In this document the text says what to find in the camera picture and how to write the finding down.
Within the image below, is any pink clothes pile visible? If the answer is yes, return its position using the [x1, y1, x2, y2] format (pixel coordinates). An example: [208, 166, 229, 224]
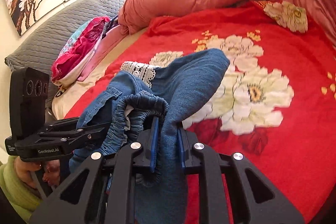
[51, 16, 119, 87]

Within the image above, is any blue denim pants lace trim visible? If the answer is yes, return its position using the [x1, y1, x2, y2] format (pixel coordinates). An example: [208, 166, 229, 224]
[70, 48, 230, 223]

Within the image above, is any grey quilted headboard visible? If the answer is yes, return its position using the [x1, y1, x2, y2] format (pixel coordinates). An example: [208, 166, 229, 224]
[4, 0, 153, 109]

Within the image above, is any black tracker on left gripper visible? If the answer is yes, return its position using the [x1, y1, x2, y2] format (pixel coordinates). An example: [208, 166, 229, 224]
[9, 67, 50, 140]

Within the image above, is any red floral bed blanket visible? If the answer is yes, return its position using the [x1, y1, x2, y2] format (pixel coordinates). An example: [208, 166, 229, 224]
[67, 1, 335, 223]

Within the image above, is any person's left hand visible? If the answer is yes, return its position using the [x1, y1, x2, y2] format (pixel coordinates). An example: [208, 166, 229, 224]
[14, 157, 60, 189]

